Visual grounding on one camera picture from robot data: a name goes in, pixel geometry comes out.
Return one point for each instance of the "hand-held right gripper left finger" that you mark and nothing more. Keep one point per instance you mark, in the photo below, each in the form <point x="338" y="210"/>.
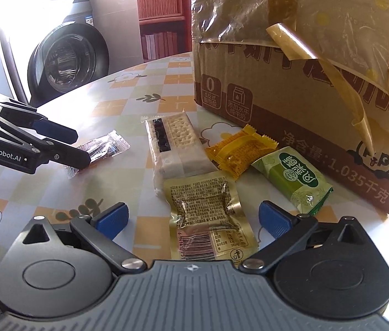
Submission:
<point x="111" y="219"/>

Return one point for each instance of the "small clear dark candy packet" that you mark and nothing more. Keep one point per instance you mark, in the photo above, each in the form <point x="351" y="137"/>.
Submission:
<point x="103" y="148"/>

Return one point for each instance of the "cracker sandwich packet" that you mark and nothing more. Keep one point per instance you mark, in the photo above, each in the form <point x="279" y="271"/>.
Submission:
<point x="177" y="151"/>

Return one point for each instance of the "checkered floral tablecloth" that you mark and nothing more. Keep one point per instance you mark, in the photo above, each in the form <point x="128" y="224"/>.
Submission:
<point x="118" y="103"/>

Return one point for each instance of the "light green snack packet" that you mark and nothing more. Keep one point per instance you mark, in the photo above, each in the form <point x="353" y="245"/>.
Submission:
<point x="294" y="182"/>

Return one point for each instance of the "yellow-orange snack packet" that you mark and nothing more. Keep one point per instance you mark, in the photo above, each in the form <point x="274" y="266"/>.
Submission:
<point x="239" y="151"/>

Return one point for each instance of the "gold foil snack packet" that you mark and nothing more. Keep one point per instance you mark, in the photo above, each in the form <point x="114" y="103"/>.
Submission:
<point x="204" y="210"/>

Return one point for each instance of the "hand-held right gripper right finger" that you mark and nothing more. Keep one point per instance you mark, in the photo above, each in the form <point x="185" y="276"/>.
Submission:
<point x="273" y="219"/>

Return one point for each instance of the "plastic-lined cardboard box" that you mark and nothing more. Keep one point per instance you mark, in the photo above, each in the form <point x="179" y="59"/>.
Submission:
<point x="284" y="76"/>

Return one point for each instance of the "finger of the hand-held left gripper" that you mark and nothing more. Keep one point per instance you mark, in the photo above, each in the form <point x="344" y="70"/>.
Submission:
<point x="70" y="160"/>
<point x="58" y="129"/>

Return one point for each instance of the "grey washing machine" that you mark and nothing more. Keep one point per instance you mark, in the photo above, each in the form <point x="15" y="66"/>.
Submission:
<point x="66" y="62"/>

